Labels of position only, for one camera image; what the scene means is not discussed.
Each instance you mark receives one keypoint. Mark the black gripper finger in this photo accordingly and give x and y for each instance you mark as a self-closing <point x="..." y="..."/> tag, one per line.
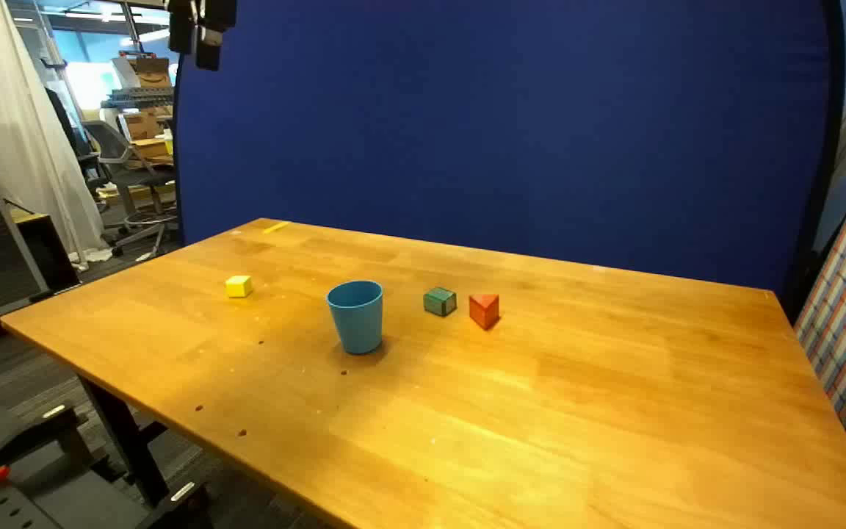
<point x="180" y="28"/>
<point x="209" y="45"/>

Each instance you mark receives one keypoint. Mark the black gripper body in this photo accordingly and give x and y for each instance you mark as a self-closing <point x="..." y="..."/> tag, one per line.
<point x="224" y="9"/>

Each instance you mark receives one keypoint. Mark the yellow block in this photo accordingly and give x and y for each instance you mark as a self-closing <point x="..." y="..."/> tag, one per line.
<point x="239" y="286"/>

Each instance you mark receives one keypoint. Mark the blue plastic cup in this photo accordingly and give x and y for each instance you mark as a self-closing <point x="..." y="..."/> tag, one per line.
<point x="358" y="318"/>

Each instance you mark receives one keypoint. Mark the green block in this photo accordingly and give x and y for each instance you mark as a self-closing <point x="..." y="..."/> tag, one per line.
<point x="440" y="300"/>

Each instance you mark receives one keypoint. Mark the red cube block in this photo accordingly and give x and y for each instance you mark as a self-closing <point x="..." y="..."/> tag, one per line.
<point x="483" y="311"/>

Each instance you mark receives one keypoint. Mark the shelf with cardboard boxes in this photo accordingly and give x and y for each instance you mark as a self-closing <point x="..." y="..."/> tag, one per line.
<point x="145" y="97"/>

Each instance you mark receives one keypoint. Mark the white curtain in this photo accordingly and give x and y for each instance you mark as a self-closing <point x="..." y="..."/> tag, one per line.
<point x="23" y="118"/>

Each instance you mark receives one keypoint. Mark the blue fabric backdrop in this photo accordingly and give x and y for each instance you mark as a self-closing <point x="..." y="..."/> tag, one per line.
<point x="543" y="127"/>

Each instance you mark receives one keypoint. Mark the black table leg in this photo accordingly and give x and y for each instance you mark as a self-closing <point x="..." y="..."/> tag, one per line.
<point x="130" y="443"/>

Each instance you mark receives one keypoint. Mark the black floor stand frame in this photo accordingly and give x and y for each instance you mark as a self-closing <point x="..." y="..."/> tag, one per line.
<point x="43" y="490"/>

